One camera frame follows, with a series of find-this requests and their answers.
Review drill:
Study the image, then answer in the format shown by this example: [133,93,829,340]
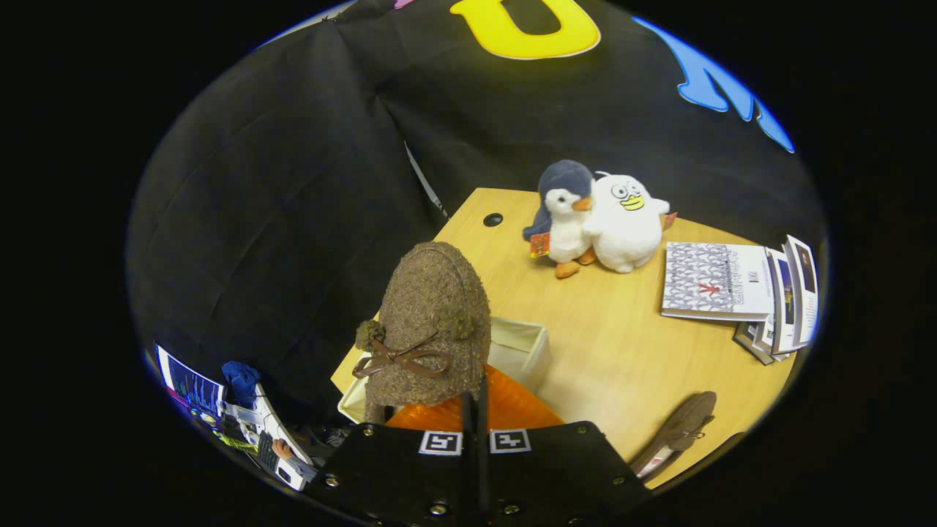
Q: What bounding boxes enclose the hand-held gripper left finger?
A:
[304,392,475,527]

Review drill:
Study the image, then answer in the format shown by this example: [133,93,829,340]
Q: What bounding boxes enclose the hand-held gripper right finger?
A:
[476,364,654,527]

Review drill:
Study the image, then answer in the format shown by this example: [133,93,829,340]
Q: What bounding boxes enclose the beige fabric storage box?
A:
[337,317,551,425]

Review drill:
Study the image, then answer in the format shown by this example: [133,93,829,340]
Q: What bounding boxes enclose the brown fuzzy shoe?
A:
[631,391,718,480]
[354,242,493,425]

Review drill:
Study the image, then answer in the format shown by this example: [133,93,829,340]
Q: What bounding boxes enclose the blue fabric item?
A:
[222,361,262,407]

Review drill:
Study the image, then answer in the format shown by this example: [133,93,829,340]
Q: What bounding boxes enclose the grey patterned cover book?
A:
[661,242,774,323]

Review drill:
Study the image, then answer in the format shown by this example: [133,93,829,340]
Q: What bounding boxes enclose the white book with black lettering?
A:
[753,315,778,356]

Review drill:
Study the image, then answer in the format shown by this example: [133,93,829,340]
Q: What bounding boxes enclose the white duck plush toy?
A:
[583,172,678,274]

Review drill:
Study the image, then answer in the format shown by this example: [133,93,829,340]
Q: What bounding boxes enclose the grey penguin plush toy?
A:
[522,160,595,279]

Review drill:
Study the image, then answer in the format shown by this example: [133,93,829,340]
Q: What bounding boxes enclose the white book with blue picture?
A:
[765,247,800,354]

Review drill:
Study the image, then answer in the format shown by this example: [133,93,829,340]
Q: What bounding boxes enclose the black backdrop cloth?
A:
[124,0,828,433]

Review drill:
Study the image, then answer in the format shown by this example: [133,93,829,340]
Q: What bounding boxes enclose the white book with dark picture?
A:
[783,234,819,346]

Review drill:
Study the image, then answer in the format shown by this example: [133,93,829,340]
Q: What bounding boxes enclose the white cord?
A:
[404,141,449,219]

